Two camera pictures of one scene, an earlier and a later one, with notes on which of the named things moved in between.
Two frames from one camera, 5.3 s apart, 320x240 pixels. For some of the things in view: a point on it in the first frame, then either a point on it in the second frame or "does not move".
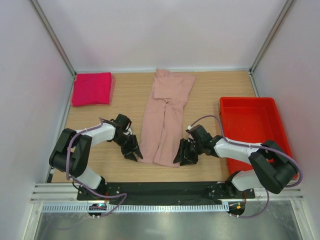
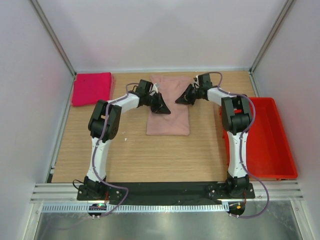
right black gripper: [180, 155] -> [185, 98]
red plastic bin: [252, 121] does not move
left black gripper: [135, 147] -> [160, 107]
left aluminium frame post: [52, 35] does not move
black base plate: [165, 193] does not move
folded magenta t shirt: [92, 88] does not move
